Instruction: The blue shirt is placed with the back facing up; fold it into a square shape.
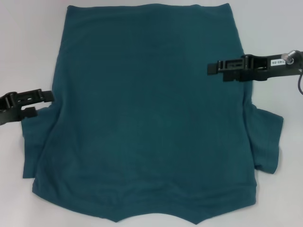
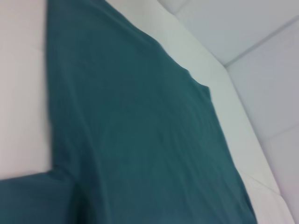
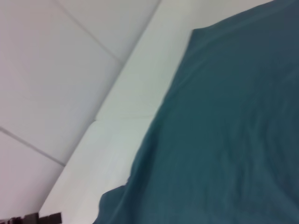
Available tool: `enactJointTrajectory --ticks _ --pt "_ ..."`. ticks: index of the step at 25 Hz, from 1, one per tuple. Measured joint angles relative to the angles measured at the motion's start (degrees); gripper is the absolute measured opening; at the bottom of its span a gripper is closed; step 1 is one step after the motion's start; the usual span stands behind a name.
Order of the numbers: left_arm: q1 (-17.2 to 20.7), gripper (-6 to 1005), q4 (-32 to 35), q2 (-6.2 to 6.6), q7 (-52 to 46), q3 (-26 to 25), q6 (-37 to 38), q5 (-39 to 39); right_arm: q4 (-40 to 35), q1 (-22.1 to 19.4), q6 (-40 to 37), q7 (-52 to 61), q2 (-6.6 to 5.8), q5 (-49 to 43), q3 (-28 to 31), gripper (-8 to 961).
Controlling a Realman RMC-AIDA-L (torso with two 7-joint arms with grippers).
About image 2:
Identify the teal blue t-shirt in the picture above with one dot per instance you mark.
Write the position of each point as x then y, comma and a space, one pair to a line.
128, 116

